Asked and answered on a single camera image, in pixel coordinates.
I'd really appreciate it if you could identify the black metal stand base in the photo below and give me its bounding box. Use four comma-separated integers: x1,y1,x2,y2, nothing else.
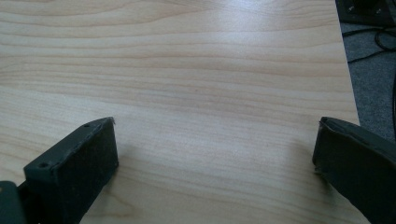
334,0,396,27

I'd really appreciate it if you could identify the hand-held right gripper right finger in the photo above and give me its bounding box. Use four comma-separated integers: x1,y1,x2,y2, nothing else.
312,116,396,224

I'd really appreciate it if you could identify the black cable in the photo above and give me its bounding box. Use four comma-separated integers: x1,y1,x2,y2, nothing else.
342,25,396,64

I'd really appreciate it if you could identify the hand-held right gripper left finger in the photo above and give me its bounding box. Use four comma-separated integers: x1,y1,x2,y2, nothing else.
18,116,120,224

